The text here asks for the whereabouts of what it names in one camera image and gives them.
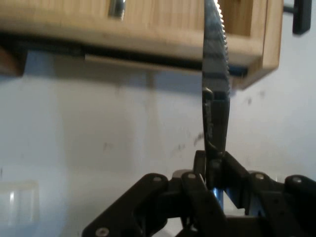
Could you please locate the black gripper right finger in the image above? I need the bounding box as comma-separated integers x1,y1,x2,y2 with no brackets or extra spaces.
212,151,316,237

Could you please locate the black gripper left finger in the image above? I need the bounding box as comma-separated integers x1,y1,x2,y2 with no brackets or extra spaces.
82,150,226,237

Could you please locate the silver serrated knife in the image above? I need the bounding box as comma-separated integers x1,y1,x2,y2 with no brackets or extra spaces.
201,0,232,213

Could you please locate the light wooden drawer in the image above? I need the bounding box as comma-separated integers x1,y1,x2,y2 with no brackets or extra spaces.
0,0,283,90

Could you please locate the silver metal fork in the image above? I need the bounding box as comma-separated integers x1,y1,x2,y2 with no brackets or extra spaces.
108,0,127,21

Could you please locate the black drawer handle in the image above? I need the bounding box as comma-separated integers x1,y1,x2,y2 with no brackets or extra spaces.
283,0,312,35

